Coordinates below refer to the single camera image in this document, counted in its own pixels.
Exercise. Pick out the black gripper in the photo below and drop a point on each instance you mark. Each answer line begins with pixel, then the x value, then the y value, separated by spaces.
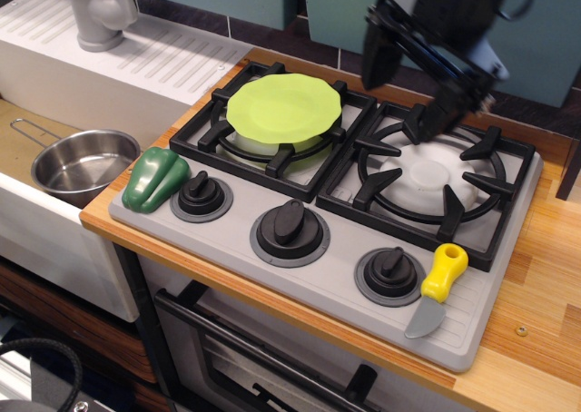
pixel 447 39

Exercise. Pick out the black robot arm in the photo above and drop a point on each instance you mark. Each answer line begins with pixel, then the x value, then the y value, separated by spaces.
pixel 529 48

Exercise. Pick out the right black burner grate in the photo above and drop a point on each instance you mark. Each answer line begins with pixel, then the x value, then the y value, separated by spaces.
pixel 467 186

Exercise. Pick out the black burner grate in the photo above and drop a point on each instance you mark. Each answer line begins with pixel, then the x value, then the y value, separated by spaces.
pixel 256 171
pixel 467 186

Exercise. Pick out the light green plastic plate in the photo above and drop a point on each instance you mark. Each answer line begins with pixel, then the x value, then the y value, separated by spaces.
pixel 283 108

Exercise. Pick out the left black burner grate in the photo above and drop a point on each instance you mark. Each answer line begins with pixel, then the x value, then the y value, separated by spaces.
pixel 256 171

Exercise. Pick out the grey toy stove top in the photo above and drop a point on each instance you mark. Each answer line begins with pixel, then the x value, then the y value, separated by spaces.
pixel 328 283

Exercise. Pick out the right black stove knob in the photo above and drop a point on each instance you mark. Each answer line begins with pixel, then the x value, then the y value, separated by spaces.
pixel 389 277

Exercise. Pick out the black stove knob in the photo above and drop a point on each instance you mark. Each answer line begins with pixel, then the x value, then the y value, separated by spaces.
pixel 202 199
pixel 290 236
pixel 389 277

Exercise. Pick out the middle black stove knob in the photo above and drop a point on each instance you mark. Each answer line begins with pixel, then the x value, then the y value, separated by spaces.
pixel 290 236

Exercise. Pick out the left black stove knob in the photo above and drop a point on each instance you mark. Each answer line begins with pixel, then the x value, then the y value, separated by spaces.
pixel 202 199

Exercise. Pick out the green toy bell pepper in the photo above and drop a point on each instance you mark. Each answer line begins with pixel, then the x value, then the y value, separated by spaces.
pixel 156 176

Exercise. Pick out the grey toy faucet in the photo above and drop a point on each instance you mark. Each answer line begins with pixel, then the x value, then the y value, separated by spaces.
pixel 100 23

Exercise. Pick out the white toy sink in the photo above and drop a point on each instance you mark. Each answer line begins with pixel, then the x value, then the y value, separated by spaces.
pixel 51 87

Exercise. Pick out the toy oven door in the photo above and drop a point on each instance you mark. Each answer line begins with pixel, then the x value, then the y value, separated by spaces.
pixel 249 374

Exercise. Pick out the small steel pot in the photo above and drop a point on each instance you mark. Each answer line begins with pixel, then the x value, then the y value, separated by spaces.
pixel 77 168

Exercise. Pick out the yellow handled toy knife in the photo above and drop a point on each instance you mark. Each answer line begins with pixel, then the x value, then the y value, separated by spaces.
pixel 449 262

